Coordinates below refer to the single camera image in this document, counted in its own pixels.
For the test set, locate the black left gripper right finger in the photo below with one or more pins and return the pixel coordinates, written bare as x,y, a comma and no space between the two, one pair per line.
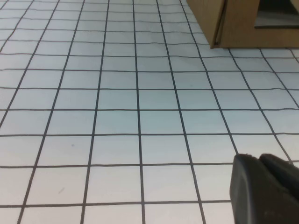
285,177

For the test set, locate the cardboard shell of narrow-window drawer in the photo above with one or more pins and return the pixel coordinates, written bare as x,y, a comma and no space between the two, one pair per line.
205,18

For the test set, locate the white black-grid tablecloth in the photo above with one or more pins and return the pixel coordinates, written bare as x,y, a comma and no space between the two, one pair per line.
116,116

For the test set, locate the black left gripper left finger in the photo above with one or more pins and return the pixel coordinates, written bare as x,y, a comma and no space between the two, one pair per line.
252,198

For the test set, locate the cardboard drawer with narrow window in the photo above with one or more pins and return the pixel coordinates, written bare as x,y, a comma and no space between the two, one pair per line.
240,23

